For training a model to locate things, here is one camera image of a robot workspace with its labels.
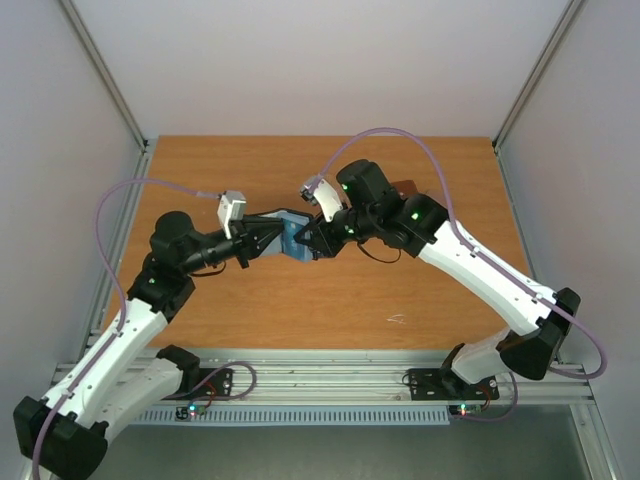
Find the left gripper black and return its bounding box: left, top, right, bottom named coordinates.
left=182, top=214, right=285, bottom=275

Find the blue credit card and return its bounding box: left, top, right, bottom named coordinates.
left=280, top=211, right=312, bottom=263

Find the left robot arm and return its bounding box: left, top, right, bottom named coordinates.
left=13, top=211, right=285, bottom=479

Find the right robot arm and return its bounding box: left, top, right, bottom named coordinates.
left=295, top=159, right=580, bottom=399

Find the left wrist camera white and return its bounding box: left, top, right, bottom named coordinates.
left=217, top=190, right=247, bottom=239

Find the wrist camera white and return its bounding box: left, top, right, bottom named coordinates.
left=299, top=175, right=344, bottom=223
left=217, top=190, right=247, bottom=239

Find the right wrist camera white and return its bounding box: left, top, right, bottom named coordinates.
left=299, top=175, right=344, bottom=223

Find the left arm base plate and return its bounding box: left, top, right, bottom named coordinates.
left=164, top=368, right=234, bottom=401

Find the aluminium rail frame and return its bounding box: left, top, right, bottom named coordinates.
left=54, top=347, right=596, bottom=406

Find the grey slotted cable duct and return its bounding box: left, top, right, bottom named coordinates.
left=133, top=405, right=450, bottom=428

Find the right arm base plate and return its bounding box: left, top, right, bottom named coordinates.
left=402, top=368, right=500, bottom=401

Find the left corner aluminium post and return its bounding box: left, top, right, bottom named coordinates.
left=57, top=0, right=148, bottom=152

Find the corner aluminium post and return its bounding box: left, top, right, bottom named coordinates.
left=57, top=0, right=148, bottom=152
left=492, top=0, right=587, bottom=155

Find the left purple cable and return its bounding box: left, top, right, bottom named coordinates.
left=30, top=178, right=224, bottom=480

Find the purple cable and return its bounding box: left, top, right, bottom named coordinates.
left=312, top=127, right=610, bottom=379
left=30, top=178, right=224, bottom=480

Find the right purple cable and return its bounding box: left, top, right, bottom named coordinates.
left=312, top=127, right=610, bottom=379

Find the right corner aluminium post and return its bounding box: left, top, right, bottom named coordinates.
left=492, top=0, right=587, bottom=155

